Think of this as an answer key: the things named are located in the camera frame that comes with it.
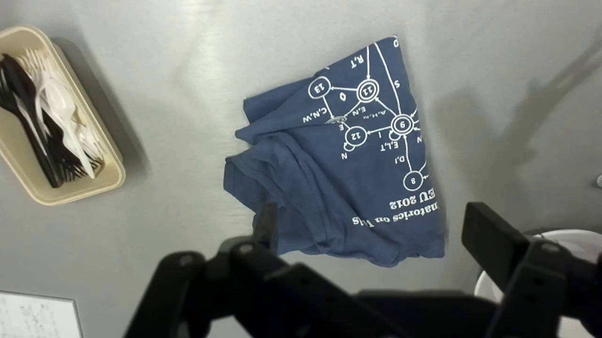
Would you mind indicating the beige plastic tray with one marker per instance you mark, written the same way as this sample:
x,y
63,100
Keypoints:
x,y
25,170

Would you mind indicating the white paper sheet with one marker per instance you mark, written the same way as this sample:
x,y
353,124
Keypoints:
x,y
35,316

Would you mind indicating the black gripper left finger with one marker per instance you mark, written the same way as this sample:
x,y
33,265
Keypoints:
x,y
251,293

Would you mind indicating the white bowl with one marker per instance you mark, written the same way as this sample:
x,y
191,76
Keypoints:
x,y
584,245

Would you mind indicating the black plastic cutlery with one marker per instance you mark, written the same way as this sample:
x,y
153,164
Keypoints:
x,y
48,151

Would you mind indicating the blue printed t-shirt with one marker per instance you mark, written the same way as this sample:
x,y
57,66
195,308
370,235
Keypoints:
x,y
351,188

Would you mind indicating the white plate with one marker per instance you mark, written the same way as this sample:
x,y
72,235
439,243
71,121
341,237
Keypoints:
x,y
486,288

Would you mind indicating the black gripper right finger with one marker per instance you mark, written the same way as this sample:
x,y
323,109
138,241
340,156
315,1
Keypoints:
x,y
552,288

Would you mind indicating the white plastic cutlery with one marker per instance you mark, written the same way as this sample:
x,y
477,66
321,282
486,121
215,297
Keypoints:
x,y
59,104

